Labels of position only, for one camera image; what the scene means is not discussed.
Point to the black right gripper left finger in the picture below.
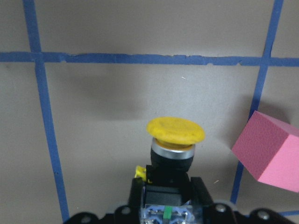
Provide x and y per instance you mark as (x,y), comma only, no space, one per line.
(135,195)

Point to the pink foam cube centre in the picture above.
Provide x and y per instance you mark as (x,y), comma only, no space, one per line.
(269,149)

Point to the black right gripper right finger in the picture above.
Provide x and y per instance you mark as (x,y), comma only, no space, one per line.
(200,196)

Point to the yellow mushroom push button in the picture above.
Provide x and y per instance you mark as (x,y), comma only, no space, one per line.
(166,193)

